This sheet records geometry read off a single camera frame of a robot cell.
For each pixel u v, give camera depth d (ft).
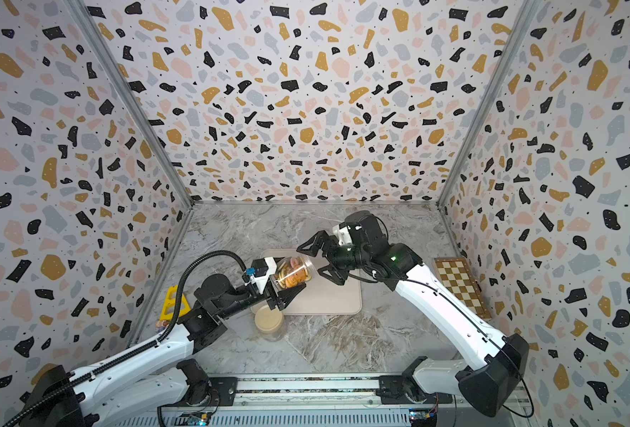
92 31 2.36
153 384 1.86
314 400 2.41
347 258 1.93
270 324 2.49
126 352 1.56
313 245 1.99
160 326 2.73
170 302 2.94
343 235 2.20
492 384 1.21
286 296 2.13
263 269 1.86
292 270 2.12
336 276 2.06
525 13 2.35
